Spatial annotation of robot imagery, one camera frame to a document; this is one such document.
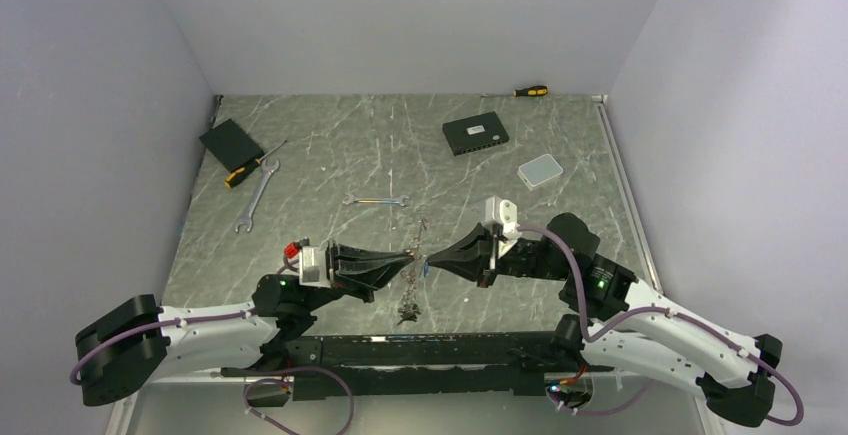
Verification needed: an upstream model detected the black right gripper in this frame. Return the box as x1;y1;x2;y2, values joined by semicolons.
427;223;570;288

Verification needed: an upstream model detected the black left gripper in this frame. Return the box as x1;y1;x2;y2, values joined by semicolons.
299;239;414;313

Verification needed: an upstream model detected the large metal keyring with chain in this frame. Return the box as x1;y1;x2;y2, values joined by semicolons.
397;216;429;326

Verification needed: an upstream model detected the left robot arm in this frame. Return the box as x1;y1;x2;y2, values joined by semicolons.
69;239;415;406

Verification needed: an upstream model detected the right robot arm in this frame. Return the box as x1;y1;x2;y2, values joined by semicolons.
428;213;785;428

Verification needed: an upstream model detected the small silver wrench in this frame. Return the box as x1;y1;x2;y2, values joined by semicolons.
342;193;411;207

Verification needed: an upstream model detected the white plastic box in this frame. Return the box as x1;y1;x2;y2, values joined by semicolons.
517;153;563;191

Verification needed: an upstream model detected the large silver wrench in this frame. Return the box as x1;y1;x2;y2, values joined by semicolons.
233;159;280;234

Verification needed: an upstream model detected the orange black screwdriver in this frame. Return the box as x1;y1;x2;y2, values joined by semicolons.
225;139;288;189

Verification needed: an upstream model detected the black flat box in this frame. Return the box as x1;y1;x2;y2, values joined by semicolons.
199;119;265;172

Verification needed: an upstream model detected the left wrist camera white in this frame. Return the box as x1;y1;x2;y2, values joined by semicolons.
283;239;331;288

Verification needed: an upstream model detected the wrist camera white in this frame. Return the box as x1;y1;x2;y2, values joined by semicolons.
483;196;521;259
283;239;331;288

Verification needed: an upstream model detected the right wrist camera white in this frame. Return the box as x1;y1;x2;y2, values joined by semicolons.
483;196;521;259

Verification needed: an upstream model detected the black network switch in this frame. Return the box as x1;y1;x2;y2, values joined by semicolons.
442;111;510;156

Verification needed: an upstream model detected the orange screwdriver at wall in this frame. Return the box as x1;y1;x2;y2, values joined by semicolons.
482;85;548;98

